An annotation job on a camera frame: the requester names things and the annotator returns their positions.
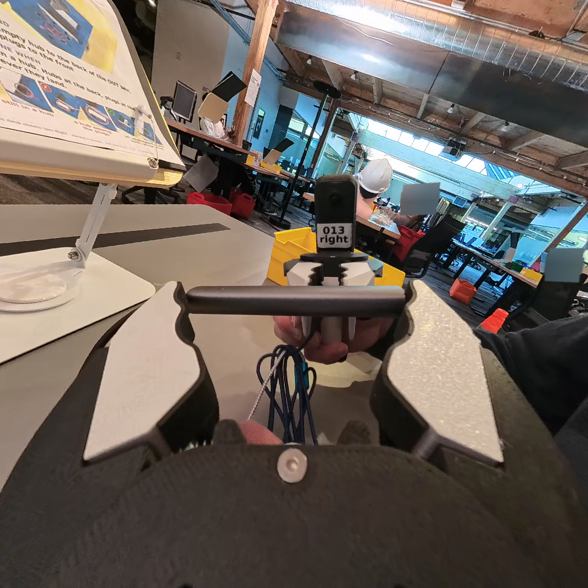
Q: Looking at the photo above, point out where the black office chair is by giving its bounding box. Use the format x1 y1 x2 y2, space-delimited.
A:
517 273 588 324
404 213 467 276

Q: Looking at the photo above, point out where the blue braided cable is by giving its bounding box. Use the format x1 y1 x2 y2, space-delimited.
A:
247 345 319 445

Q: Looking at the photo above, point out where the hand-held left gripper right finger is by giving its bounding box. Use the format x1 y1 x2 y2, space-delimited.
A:
370 280 505 465

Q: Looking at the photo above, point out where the yellow plastic bin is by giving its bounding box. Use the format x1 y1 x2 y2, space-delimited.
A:
266 227 406 288

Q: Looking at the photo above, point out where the tan tilted board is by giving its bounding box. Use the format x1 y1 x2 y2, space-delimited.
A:
198 92 229 122

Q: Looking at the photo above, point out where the grey usb hub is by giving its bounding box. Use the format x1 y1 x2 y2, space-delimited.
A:
185 285 407 319

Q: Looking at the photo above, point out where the white hanging paper sheet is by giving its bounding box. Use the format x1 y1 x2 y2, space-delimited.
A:
184 155 219 193

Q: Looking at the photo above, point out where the wooden post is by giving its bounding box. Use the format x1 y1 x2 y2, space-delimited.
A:
232 0 278 145

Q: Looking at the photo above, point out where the white hard hat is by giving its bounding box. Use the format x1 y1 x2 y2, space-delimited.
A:
358 158 394 194

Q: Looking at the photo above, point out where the black tilted board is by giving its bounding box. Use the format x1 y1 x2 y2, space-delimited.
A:
211 71 248 102

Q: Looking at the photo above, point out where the person's right forearm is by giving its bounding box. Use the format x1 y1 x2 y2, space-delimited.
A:
475 315 588 435

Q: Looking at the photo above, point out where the pink mannequin head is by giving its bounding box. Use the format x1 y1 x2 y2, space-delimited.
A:
356 190 384 220

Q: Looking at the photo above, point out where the orange box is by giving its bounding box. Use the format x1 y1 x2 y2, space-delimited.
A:
449 278 477 305

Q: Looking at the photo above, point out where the person's right hand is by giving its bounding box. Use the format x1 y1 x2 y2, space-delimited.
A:
273 316 397 364

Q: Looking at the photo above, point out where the red bin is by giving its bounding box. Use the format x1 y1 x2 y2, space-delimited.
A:
393 225 425 262
187 192 232 217
229 187 256 219

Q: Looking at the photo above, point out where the large grey air duct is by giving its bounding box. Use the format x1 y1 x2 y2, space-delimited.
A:
276 0 588 148

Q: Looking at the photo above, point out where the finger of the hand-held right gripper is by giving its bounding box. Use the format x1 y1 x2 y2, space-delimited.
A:
342 261 375 287
284 259 324 288

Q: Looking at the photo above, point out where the orange traffic cone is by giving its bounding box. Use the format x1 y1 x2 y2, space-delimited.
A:
480 309 510 334

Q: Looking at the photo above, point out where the grey monitor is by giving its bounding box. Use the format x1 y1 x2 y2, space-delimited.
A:
172 80 198 122

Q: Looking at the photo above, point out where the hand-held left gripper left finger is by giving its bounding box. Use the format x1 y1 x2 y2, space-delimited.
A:
83 281 220 462

